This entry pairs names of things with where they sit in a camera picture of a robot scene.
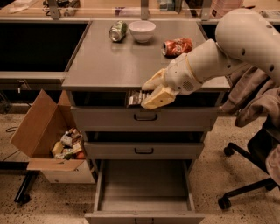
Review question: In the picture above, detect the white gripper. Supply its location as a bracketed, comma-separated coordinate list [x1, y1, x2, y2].
[141, 53, 202, 109]

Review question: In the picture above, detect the dark chocolate rxbar wrapper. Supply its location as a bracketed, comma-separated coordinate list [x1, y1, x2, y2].
[126, 90, 151, 108]

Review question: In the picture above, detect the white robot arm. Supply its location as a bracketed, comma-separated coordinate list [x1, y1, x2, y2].
[141, 9, 280, 109]

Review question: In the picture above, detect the grey top drawer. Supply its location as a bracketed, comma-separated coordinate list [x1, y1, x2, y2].
[71, 91, 217, 131]

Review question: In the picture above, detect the grey drawer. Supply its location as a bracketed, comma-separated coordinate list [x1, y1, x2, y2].
[85, 160, 205, 224]
[85, 131, 204, 159]
[71, 91, 217, 131]

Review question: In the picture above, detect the grey drawer cabinet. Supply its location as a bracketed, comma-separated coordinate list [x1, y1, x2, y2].
[61, 19, 231, 224]

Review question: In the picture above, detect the grey middle drawer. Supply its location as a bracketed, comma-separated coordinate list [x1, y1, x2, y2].
[85, 131, 204, 159]

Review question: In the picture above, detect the grey bottom drawer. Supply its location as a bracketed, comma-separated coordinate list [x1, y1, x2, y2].
[85, 160, 205, 224]

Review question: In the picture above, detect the crushed orange soda can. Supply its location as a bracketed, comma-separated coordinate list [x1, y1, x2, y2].
[162, 38, 193, 57]

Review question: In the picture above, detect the white ceramic bowl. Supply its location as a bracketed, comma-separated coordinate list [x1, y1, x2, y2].
[129, 20, 156, 43]

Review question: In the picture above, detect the crushed green soda can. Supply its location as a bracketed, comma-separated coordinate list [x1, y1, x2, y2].
[108, 20, 128, 42]

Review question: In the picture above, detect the grey jacket on chair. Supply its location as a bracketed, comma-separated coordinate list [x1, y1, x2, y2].
[218, 66, 280, 185]

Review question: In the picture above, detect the pink storage box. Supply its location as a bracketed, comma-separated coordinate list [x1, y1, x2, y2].
[210, 0, 243, 18]

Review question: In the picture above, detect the pile of snack packets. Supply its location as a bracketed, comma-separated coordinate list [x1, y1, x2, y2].
[51, 128, 85, 160]

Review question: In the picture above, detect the black office chair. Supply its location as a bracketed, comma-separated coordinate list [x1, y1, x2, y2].
[218, 117, 280, 210]

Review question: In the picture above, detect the open cardboard box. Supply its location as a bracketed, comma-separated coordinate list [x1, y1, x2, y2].
[10, 90, 95, 184]

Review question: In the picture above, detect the black table leg base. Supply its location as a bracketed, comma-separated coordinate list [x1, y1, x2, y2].
[0, 161, 39, 205]

